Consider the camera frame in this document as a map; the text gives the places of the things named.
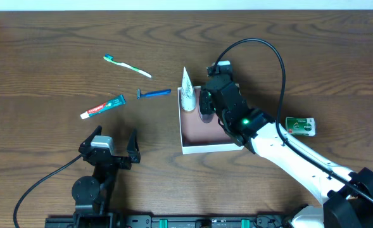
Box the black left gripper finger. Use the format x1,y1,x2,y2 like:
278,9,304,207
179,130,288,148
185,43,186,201
126,129,140,156
79,125,102,149

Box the clear soap pump bottle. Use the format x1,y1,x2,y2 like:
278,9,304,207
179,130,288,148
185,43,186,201
199,90,215,124

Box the Colgate toothpaste tube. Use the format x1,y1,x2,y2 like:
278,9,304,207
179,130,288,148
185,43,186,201
80,94,126,119

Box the white Pantene tube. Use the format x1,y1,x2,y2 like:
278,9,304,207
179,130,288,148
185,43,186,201
180,68,196,112

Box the green white toothbrush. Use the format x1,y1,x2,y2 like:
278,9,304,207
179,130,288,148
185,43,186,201
103,54,152,79

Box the green soap bar pack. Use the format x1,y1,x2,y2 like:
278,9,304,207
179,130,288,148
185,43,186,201
285,117,316,137

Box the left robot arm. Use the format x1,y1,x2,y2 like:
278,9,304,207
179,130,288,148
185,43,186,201
72,126,141,215

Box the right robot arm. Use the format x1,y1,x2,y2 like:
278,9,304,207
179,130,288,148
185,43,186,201
199,74,373,227

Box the white box pink interior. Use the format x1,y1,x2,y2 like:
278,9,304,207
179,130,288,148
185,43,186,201
177,86,243,155

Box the blue disposable razor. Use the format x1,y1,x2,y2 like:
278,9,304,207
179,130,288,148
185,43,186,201
137,89,172,99

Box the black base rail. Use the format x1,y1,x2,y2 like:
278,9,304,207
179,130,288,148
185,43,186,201
44,213,292,228

